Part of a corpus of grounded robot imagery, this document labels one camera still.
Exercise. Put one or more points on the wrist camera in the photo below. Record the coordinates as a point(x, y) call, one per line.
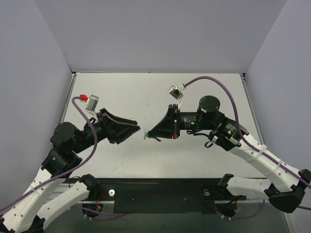
point(91, 104)
point(177, 93)

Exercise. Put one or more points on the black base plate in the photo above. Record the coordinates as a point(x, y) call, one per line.
point(158, 196)

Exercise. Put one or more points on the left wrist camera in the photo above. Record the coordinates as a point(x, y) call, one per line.
point(91, 104)

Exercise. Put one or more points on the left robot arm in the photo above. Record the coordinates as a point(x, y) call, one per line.
point(33, 212)

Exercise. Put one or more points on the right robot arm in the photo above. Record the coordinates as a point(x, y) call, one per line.
point(283, 185)

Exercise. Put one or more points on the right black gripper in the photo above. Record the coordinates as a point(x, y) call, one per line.
point(174, 122)

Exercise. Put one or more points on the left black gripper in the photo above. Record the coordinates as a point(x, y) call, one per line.
point(107, 126)

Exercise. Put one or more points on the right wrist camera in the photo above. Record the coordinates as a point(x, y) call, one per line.
point(177, 93)

